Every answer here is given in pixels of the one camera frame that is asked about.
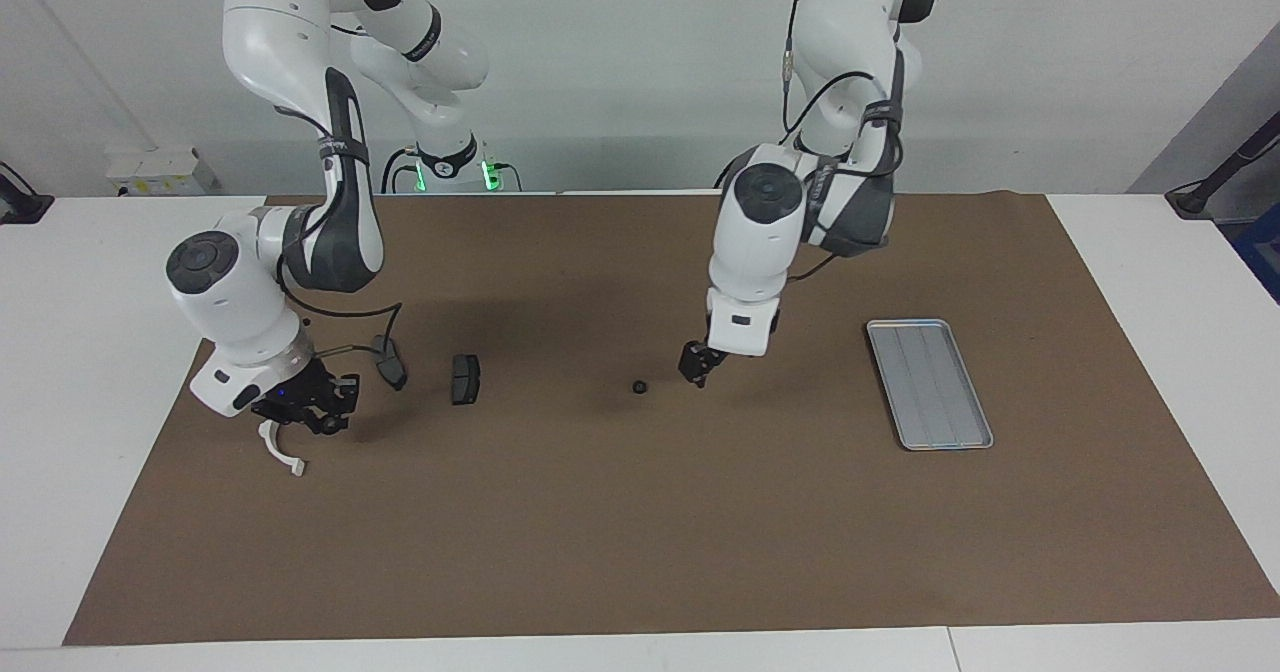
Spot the silver metal tray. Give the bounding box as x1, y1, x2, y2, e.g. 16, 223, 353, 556
866, 319, 994, 451

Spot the curved dark grey brake pad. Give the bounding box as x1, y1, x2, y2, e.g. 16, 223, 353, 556
371, 334, 409, 392

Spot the brown table mat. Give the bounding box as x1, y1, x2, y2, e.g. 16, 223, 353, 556
62, 192, 1280, 646

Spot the white power box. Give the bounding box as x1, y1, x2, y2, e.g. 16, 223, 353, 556
104, 146, 223, 197

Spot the black stand clamp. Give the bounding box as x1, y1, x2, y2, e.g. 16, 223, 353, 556
0, 162, 54, 225

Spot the black stand with pole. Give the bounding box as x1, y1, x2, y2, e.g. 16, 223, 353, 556
1165, 112, 1280, 221

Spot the blue box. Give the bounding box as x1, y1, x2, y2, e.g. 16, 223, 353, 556
1235, 217, 1280, 305

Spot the white semicircular bracket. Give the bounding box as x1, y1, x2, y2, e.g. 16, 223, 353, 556
257, 419, 307, 478

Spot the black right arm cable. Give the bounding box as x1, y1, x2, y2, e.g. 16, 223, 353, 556
275, 102, 406, 378

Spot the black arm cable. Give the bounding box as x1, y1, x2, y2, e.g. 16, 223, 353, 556
275, 102, 406, 378
780, 0, 906, 283

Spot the black base cable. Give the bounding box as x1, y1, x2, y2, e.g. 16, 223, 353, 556
380, 146, 421, 194

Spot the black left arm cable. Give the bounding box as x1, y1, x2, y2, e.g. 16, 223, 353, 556
780, 0, 906, 283

